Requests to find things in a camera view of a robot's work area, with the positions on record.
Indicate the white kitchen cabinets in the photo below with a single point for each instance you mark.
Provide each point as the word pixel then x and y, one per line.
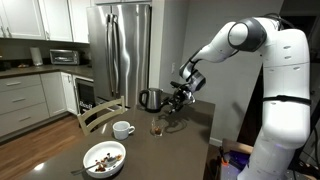
pixel 30 18
pixel 23 100

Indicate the white ceramic bowl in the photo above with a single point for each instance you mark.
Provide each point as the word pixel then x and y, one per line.
pixel 100 151

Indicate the clear glass bowl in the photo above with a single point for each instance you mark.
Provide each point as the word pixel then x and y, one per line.
pixel 157 128

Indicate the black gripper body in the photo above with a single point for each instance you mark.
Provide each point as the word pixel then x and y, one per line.
pixel 185 95

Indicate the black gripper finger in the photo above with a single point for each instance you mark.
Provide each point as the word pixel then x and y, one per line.
pixel 176 107
pixel 171 101

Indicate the light wooden box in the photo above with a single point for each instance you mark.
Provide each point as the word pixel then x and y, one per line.
pixel 236 146

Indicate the silver toaster oven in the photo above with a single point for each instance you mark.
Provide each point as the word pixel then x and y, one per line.
pixel 64 57

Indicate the stainless steel electric kettle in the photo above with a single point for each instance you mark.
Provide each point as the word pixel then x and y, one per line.
pixel 152 99

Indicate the white upper kitchen cabinets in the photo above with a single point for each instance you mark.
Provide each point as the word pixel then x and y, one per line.
pixel 30 18

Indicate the white lower kitchen cabinets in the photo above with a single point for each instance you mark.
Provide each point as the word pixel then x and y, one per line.
pixel 23 100

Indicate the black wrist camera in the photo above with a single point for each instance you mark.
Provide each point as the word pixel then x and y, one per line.
pixel 176 84

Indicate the black beverage cooler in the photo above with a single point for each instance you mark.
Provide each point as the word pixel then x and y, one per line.
pixel 86 96

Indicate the stainless steel refrigerator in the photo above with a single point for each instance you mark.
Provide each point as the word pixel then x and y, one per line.
pixel 126 50

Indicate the cream wooden chair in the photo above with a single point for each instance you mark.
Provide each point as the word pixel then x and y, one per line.
pixel 100 111

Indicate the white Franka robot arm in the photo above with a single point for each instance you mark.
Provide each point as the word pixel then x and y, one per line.
pixel 286 100

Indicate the white wall outlet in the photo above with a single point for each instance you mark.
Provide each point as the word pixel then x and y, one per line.
pixel 173 68

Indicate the silver metal spoon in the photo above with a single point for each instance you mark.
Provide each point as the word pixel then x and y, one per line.
pixel 86 168

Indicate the colourful cereal pieces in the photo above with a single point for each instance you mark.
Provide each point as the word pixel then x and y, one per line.
pixel 157 131
pixel 101 165

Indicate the white paper towel roll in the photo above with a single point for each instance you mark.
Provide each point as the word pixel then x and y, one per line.
pixel 36 56

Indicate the white ceramic mug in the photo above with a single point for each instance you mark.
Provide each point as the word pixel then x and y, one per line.
pixel 121 130

